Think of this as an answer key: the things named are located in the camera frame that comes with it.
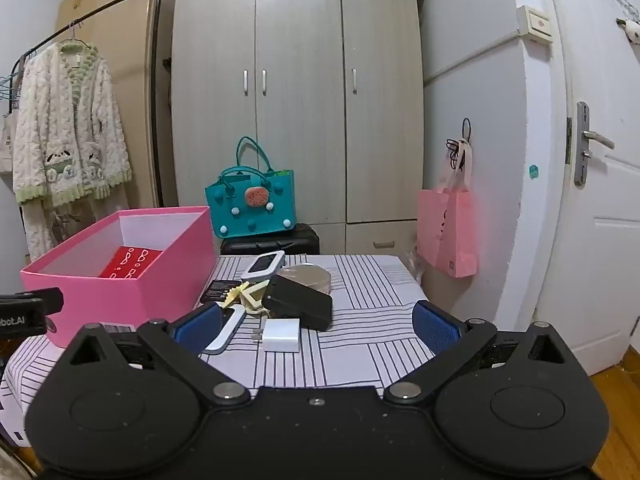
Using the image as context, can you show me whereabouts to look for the pink cardboard box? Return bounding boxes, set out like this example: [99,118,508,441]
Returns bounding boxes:
[20,206,218,350]

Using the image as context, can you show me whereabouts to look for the clothes hanger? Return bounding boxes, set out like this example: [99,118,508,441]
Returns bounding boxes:
[62,20,93,48]

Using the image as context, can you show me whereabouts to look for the black phone battery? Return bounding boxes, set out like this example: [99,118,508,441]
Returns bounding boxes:
[200,279,244,305]

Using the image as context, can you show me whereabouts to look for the white canvas tote bag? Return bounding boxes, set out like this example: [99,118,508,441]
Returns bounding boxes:
[0,110,21,176]

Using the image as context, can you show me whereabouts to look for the silver door handle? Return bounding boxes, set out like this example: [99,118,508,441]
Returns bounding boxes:
[574,101,616,187]

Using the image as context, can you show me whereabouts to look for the white door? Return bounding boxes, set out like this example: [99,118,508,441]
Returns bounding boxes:
[530,0,640,376]

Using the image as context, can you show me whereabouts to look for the white charger plug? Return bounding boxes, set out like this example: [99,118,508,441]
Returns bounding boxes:
[251,317,302,354]

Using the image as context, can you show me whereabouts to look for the beige light switch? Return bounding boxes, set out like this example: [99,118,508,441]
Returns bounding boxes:
[516,5,555,43]

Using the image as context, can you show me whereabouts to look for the pink paper bag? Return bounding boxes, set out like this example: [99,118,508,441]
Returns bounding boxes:
[416,139,477,279]

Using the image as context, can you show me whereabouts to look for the black metal clothes rack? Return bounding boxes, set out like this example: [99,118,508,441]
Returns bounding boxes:
[10,0,168,211]

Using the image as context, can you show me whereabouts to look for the beige metal tin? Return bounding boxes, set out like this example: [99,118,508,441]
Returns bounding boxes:
[276,263,333,297]

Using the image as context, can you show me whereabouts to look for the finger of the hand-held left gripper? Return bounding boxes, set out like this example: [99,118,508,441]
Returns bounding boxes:
[0,287,64,314]

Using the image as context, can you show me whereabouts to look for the wire door hook rack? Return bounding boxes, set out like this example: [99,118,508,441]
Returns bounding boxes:
[587,0,640,47]

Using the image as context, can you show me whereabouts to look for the fluffy white green-trimmed robe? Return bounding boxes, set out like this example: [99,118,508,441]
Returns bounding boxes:
[11,40,133,263]

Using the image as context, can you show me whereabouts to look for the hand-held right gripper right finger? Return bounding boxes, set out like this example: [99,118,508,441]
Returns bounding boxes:
[382,300,576,408]

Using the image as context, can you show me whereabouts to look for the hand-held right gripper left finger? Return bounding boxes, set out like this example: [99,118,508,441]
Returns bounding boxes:
[67,302,251,408]

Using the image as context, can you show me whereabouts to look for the black hard suitcase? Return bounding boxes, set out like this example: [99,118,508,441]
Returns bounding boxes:
[220,223,321,256]

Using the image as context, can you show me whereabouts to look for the black hair ties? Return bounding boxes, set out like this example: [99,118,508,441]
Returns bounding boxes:
[446,118,473,170]

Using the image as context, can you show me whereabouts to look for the beige tall cabinet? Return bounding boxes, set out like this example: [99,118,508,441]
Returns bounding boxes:
[55,0,176,211]

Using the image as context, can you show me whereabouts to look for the black case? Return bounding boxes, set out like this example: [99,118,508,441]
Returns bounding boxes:
[261,275,334,332]

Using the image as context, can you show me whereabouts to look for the white pocket router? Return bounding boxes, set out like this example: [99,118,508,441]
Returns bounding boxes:
[241,250,286,283]
[200,304,247,357]

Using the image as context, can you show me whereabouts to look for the cream hair claw clip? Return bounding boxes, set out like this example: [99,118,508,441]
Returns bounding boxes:
[240,280,273,318]

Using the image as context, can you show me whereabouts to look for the teal felt handbag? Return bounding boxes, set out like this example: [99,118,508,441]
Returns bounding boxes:
[205,136,297,239]

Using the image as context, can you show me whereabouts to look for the light wood three-door wardrobe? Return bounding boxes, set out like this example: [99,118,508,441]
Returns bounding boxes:
[169,0,426,257]

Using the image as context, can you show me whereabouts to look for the red printed flat box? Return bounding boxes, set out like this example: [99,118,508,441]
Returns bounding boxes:
[98,246,166,279]

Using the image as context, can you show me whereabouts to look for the white striped table cloth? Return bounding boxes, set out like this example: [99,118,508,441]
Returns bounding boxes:
[0,254,426,403]

